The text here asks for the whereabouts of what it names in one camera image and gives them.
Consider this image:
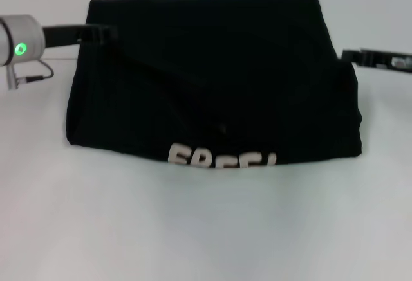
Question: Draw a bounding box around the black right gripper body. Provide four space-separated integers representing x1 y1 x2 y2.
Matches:
360 48 412 75

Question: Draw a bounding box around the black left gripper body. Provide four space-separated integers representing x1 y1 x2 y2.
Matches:
41 23 85 50

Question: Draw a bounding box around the black t-shirt with white print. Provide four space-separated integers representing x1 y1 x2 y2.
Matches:
64 0 364 169

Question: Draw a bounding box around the left gripper cable with plugs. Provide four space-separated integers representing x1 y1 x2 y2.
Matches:
6 59 55 91

